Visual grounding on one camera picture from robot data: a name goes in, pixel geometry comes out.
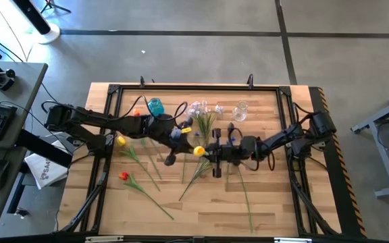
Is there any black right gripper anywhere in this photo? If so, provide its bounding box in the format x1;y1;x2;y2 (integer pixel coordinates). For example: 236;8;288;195
203;127;255;179

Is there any grey metal table frame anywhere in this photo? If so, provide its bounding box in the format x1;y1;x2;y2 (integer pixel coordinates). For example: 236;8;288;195
351;86;389;199

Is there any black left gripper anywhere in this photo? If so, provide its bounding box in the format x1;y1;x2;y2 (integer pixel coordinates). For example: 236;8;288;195
149;114;196;155

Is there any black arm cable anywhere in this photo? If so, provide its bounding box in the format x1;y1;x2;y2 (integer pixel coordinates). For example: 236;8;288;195
162;101;188;122
231;127;277;171

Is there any orange artificial tulip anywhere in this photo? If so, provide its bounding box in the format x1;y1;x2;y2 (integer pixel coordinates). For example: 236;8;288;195
132;107;163;180

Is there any blue glass vase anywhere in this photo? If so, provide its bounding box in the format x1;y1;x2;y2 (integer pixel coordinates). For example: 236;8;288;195
147;97;165;118

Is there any white paper sheet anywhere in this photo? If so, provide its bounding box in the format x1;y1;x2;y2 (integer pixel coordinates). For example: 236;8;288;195
24;139;70;190

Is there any red artificial tulip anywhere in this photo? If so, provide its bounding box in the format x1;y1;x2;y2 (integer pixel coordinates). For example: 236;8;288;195
118;171;175;221

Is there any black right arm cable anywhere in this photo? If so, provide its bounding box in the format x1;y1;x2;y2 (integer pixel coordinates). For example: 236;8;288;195
231;127;277;171

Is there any black tripod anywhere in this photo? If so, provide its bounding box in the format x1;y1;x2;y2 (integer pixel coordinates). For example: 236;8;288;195
40;0;72;14

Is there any grey side desk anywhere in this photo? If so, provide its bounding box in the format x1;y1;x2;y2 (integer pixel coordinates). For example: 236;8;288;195
0;59;49;234

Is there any black flat beam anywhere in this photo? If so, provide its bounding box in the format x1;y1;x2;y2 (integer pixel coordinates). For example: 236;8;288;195
14;129;74;169

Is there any black hazard-striped edge strip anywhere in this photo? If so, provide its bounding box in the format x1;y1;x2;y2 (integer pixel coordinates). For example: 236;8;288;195
308;86;367;239

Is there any blue artificial flower bunch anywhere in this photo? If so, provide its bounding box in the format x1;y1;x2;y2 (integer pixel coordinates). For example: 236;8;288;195
172;130;238;203

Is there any clear glass vase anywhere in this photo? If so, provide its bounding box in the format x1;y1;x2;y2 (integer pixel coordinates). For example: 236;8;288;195
232;100;249;122

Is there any white artificial flower bunch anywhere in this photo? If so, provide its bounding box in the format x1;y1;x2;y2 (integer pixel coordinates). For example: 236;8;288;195
186;100;225;146

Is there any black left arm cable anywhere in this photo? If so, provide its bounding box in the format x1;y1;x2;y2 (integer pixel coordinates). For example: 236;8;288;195
162;101;188;122

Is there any white-based black floor stand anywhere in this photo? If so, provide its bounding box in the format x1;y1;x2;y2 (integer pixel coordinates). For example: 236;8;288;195
11;0;61;45

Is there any black aluminium table frame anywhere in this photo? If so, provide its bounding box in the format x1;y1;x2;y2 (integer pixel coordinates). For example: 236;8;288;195
57;83;340;236

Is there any silver metal bracket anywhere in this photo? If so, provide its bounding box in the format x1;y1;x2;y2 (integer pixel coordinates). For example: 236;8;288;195
85;235;124;243
274;237;313;243

